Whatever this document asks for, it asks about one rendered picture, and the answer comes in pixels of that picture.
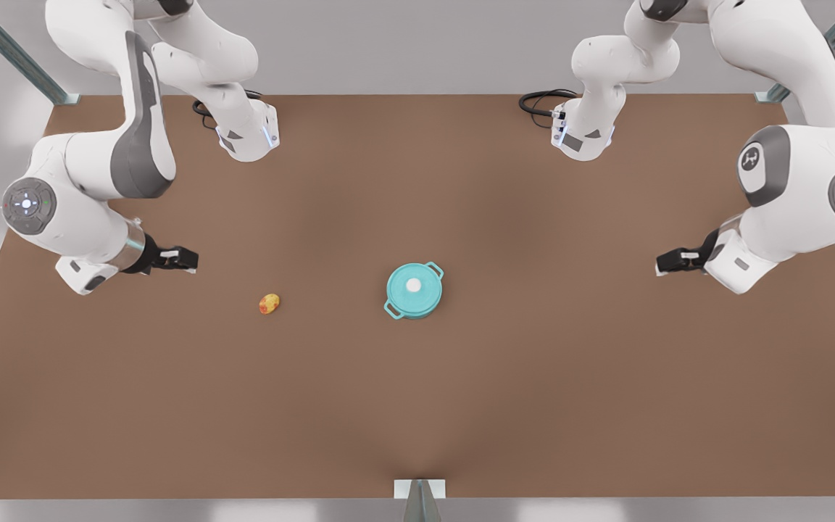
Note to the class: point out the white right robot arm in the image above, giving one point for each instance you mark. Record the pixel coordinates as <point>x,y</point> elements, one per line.
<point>84,167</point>

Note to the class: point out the teal lid with white knob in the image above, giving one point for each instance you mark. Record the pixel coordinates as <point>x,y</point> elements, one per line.
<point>413,288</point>

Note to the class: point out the silver frame post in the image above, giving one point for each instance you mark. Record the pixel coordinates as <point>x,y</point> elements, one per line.
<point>11,51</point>
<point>420,500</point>
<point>816,54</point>

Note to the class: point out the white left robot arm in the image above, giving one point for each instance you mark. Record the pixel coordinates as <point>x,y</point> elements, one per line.
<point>787,181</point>

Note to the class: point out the small yellow-red potato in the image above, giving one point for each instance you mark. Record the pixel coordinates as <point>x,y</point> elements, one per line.
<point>269,304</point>

